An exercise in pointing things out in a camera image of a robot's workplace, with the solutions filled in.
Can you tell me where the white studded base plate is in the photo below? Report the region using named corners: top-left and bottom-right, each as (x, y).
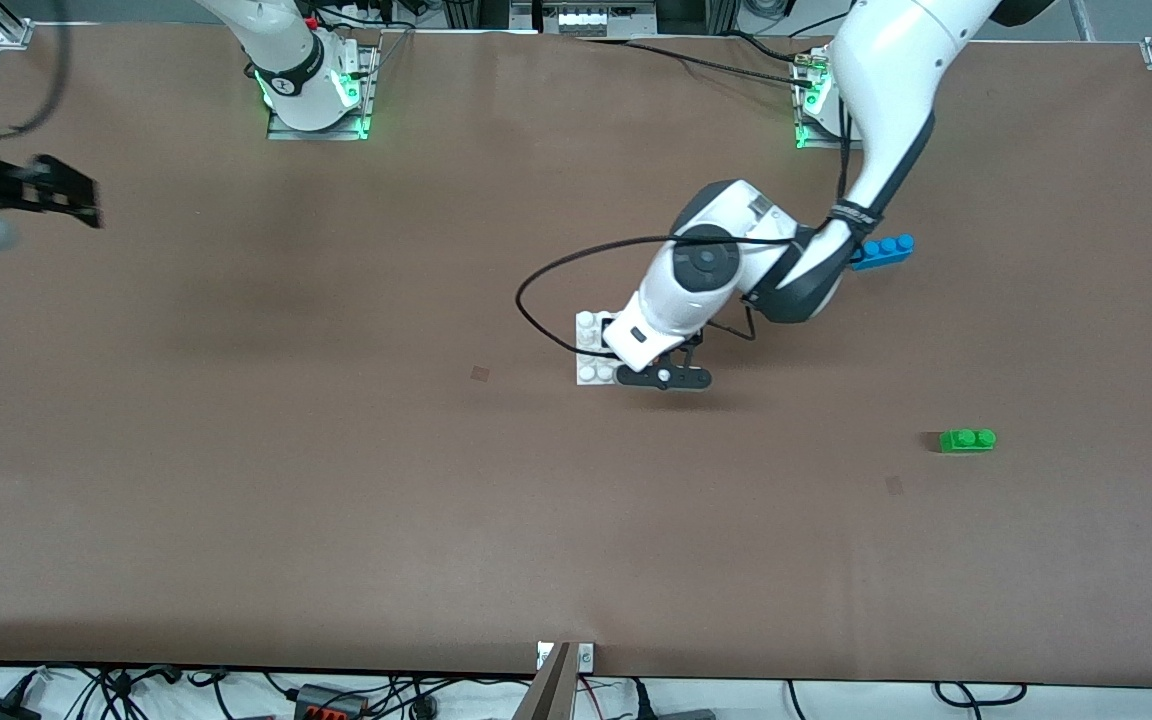
top-left (574, 310), bottom-right (637, 388)

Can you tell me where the blue studded block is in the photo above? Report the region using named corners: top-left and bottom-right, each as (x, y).
top-left (849, 234), bottom-right (916, 272)

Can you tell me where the white power strip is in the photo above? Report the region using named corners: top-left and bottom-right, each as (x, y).
top-left (536, 0), bottom-right (659, 39)

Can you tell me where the brown wooden beam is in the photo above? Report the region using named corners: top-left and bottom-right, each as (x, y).
top-left (513, 641), bottom-right (578, 720)

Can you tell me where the black orange power adapter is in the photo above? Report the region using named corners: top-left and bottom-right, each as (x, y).
top-left (293, 683), bottom-right (369, 720)

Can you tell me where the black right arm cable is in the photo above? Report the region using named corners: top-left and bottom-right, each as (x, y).
top-left (0, 0), bottom-right (74, 141)

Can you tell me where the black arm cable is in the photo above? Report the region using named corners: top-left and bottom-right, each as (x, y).
top-left (0, 0), bottom-right (74, 141)
top-left (515, 100), bottom-right (862, 359)

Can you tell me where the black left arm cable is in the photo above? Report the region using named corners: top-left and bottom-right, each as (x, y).
top-left (515, 100), bottom-right (862, 359)

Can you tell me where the thick black table cable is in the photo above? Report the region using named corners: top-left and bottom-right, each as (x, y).
top-left (576, 36), bottom-right (822, 89)

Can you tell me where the black looped floor cable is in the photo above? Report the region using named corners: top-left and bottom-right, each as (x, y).
top-left (934, 682), bottom-right (1029, 708)

